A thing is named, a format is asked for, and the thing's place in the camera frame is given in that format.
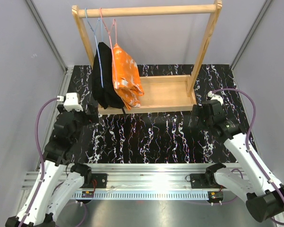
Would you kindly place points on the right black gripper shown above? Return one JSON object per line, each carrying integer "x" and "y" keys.
{"x": 197, "y": 111}

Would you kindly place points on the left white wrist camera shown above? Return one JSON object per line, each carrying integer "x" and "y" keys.
{"x": 71, "y": 102}

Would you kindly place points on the wooden clothes rack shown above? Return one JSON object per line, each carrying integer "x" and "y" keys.
{"x": 163, "y": 93}

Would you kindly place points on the black garment on hanger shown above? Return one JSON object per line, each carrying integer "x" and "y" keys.
{"x": 106, "y": 97}

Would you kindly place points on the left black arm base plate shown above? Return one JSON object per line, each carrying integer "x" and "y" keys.
{"x": 99, "y": 180}

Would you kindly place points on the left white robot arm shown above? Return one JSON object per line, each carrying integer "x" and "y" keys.
{"x": 46, "y": 199}

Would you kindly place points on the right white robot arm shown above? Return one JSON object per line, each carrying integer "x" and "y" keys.
{"x": 262, "y": 192}

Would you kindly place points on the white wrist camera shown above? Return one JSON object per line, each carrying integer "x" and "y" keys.
{"x": 71, "y": 102}
{"x": 212, "y": 96}

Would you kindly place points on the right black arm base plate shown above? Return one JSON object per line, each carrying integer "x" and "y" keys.
{"x": 199, "y": 181}

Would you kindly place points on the aluminium frame rail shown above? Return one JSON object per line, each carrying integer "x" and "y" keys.
{"x": 143, "y": 182}

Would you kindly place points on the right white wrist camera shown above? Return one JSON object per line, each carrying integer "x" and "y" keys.
{"x": 212, "y": 96}

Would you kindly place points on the orange tie-dye trousers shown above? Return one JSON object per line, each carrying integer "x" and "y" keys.
{"x": 126, "y": 79}

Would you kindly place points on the pink wire hanger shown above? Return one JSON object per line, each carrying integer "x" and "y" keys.
{"x": 109, "y": 30}

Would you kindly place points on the blue wire hanger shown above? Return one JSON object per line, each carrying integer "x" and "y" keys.
{"x": 94, "y": 30}

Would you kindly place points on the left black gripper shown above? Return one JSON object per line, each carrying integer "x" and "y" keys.
{"x": 89, "y": 118}

